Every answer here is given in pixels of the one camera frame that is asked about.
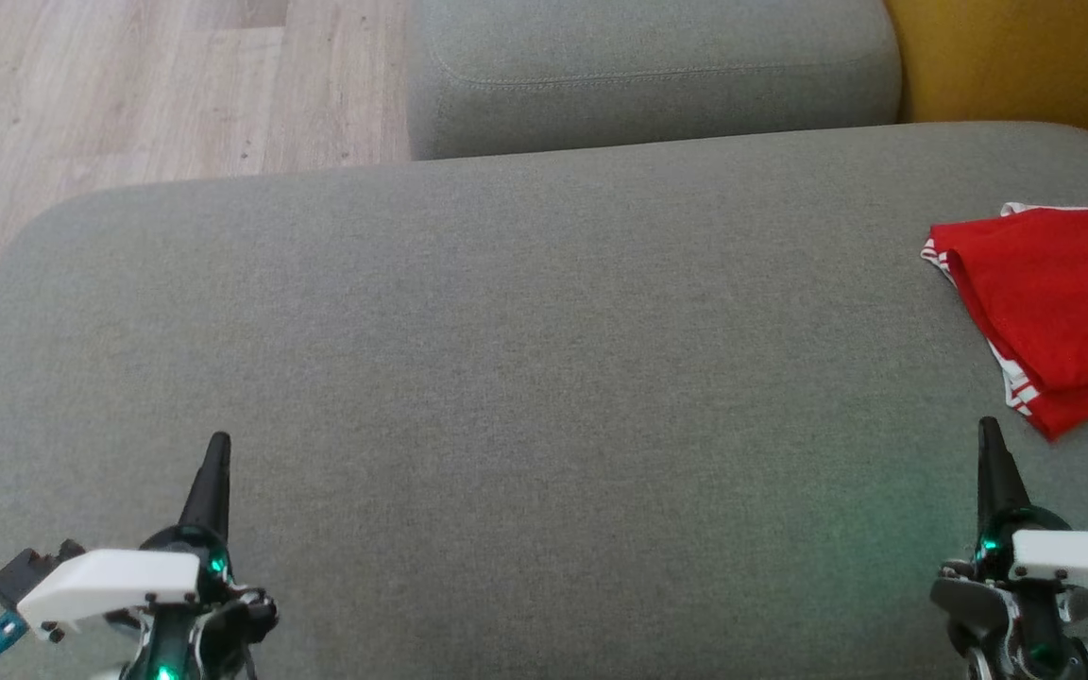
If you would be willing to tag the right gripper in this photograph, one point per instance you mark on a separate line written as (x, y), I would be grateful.
(1073, 557)

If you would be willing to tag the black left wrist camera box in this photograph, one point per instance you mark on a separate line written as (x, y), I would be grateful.
(29, 571)

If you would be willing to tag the small grey sofa seat cushion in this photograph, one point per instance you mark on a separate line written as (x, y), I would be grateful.
(648, 66)

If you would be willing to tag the red white basketball jersey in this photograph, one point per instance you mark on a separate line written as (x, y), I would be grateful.
(1054, 293)

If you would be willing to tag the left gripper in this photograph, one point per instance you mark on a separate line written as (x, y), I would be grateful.
(119, 576)

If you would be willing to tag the yellow sofa backrest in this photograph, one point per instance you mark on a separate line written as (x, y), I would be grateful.
(1026, 57)

